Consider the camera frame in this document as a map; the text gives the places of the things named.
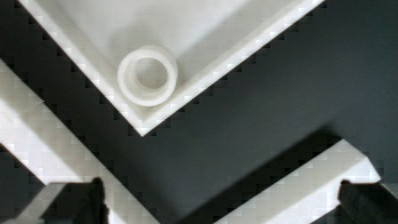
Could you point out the white U-shaped fence obstacle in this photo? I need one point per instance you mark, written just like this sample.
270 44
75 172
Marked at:
292 203

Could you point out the white square tabletop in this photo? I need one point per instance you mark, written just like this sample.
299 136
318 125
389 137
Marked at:
156 46

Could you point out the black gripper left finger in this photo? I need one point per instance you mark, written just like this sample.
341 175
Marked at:
78 207

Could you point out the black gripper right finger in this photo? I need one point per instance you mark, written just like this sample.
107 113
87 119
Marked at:
368 201

